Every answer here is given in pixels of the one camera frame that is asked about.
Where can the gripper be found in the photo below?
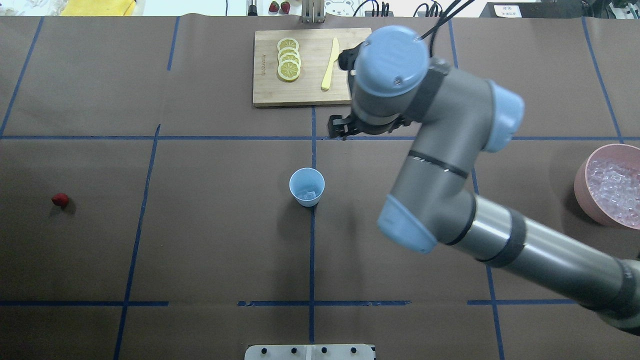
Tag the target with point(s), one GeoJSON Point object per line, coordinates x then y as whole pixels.
{"type": "Point", "coordinates": [339, 127]}

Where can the red strawberry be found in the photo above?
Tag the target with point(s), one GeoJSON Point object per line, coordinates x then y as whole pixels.
{"type": "Point", "coordinates": [61, 200]}
{"type": "Point", "coordinates": [275, 7]}
{"type": "Point", "coordinates": [285, 7]}

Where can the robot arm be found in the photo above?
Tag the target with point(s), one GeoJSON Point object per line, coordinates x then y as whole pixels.
{"type": "Point", "coordinates": [393, 81]}

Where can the light blue paper cup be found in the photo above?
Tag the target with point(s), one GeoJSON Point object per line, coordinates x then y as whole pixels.
{"type": "Point", "coordinates": [307, 179]}

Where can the clear ice cubes pile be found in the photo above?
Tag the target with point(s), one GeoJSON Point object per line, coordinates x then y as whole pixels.
{"type": "Point", "coordinates": [615, 187]}

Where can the yellow plastic knife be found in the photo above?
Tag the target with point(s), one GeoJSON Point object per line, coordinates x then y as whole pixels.
{"type": "Point", "coordinates": [326, 82]}

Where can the lemon slice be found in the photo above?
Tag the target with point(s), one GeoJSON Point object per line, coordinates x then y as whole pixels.
{"type": "Point", "coordinates": [286, 51]}
{"type": "Point", "coordinates": [288, 43]}
{"type": "Point", "coordinates": [290, 57]}
{"type": "Point", "coordinates": [288, 72]}

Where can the bamboo cutting board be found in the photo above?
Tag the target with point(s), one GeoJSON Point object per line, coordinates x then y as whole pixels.
{"type": "Point", "coordinates": [315, 47]}

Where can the red strawberry on side table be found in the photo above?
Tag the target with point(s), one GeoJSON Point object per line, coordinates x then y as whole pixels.
{"type": "Point", "coordinates": [285, 7]}
{"type": "Point", "coordinates": [275, 7]}

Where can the pink bowl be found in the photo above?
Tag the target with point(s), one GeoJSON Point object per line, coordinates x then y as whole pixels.
{"type": "Point", "coordinates": [622, 153]}

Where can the yellow cloth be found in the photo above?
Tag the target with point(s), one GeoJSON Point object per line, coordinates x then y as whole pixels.
{"type": "Point", "coordinates": [99, 8]}

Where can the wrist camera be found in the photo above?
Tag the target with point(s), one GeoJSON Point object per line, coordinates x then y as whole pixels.
{"type": "Point", "coordinates": [347, 58]}

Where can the aluminium frame post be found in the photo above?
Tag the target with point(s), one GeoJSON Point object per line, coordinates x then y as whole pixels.
{"type": "Point", "coordinates": [313, 11]}

